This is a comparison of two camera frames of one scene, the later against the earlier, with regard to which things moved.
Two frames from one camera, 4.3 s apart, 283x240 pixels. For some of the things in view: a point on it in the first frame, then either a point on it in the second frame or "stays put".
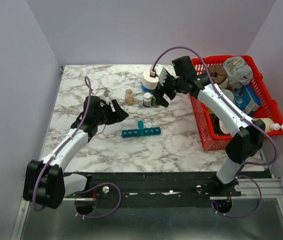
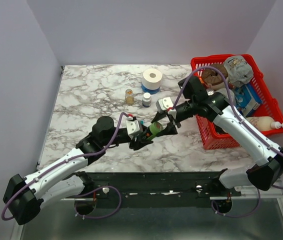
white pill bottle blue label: x=147 y=99 stays put
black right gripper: x=158 y=92 to x=169 y=130
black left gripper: x=121 y=114 to x=139 y=143
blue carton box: x=246 y=99 stays put
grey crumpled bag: x=239 y=74 stays put
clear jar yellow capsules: x=129 y=97 stays put
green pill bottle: x=153 y=101 to x=154 y=128
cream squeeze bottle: x=270 y=126 stays put
